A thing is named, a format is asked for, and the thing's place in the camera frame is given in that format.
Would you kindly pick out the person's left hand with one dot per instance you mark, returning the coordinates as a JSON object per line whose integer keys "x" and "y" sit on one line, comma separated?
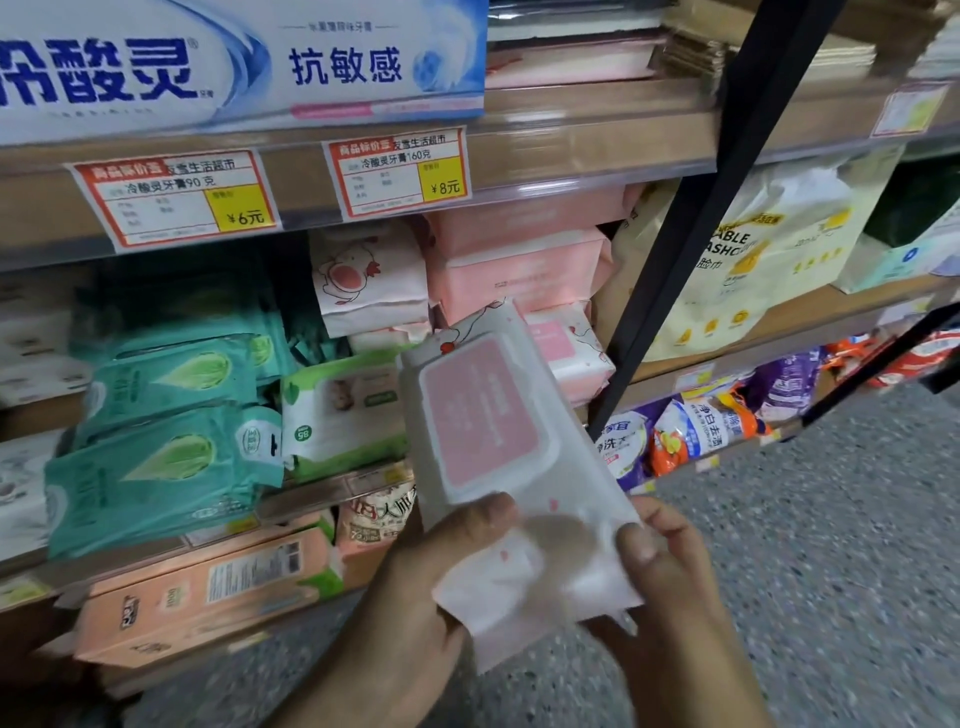
{"x": 405, "y": 622}

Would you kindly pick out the person's right hand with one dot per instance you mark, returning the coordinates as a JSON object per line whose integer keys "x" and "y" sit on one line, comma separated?
{"x": 675, "y": 607}

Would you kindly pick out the person's right thumb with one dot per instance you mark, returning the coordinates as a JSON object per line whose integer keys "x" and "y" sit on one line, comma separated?
{"x": 637, "y": 551}

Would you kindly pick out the person's left thumb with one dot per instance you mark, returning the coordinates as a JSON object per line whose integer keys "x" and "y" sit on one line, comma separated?
{"x": 480, "y": 521}

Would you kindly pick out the white wipes pack pink lid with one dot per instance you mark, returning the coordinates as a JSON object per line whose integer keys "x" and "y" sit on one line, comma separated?
{"x": 487, "y": 420}

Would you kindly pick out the person's left forearm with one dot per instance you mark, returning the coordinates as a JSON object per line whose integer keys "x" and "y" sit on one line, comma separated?
{"x": 330, "y": 709}

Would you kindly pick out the person's right forearm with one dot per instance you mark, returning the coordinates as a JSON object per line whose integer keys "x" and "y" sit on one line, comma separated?
{"x": 720, "y": 705}

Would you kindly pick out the white red print bag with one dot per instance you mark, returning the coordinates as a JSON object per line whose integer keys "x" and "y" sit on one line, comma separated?
{"x": 375, "y": 514}

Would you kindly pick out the blue purple detergent bag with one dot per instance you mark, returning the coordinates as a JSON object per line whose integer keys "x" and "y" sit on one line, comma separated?
{"x": 626, "y": 446}

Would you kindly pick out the orange blue detergent bag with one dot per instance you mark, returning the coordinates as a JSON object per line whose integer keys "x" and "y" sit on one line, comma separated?
{"x": 705, "y": 431}

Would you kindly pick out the white green wipes pack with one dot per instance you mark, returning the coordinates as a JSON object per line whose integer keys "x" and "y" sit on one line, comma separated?
{"x": 341, "y": 412}

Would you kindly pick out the pink tissue pack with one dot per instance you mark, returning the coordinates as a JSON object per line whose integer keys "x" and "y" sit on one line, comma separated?
{"x": 525, "y": 217}
{"x": 517, "y": 277}

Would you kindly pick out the white chick print pack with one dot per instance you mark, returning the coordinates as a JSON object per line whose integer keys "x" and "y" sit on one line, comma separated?
{"x": 367, "y": 277}

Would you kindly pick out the orange tissue box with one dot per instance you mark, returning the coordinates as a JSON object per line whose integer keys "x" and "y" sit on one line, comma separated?
{"x": 202, "y": 592}

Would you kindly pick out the short wooden shelf board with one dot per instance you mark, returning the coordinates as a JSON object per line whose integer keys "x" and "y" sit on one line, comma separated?
{"x": 825, "y": 322}

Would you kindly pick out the black slanted metal bar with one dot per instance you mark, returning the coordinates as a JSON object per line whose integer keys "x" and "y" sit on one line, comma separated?
{"x": 877, "y": 364}

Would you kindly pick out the large teal wipes pack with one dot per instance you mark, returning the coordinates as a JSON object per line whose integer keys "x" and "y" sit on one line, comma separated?
{"x": 157, "y": 480}

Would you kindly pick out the yellow white face towel bag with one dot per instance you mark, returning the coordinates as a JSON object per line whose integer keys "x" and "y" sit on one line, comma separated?
{"x": 757, "y": 247}

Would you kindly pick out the red orange detergent bag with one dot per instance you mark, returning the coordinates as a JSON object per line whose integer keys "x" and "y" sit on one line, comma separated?
{"x": 907, "y": 356}

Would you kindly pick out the small red white price tag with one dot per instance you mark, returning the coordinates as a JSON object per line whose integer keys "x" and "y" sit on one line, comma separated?
{"x": 397, "y": 172}

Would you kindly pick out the black metal shelf upright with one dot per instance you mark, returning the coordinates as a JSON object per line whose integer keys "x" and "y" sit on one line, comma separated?
{"x": 697, "y": 187}

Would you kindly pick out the light blue white pack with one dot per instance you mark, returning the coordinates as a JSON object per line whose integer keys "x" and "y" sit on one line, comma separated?
{"x": 892, "y": 262}

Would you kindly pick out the long wooden shelf board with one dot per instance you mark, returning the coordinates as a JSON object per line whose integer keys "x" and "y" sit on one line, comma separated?
{"x": 585, "y": 135}

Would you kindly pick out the large red white price tag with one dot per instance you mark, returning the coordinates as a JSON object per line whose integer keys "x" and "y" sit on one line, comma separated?
{"x": 172, "y": 199}

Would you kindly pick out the white tissue pack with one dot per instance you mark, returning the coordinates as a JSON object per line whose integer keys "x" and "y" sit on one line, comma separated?
{"x": 26, "y": 495}
{"x": 34, "y": 345}

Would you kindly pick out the pink flat box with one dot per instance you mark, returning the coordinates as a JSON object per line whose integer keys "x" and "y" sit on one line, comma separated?
{"x": 570, "y": 64}

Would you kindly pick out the stack of beige paper packs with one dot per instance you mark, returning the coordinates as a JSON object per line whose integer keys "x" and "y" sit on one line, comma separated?
{"x": 750, "y": 45}

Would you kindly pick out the pale price tag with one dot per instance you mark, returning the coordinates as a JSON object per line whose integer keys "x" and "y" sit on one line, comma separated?
{"x": 910, "y": 109}

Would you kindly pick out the white blue toothpaste box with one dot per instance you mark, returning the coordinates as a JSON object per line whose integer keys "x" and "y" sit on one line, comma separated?
{"x": 225, "y": 67}

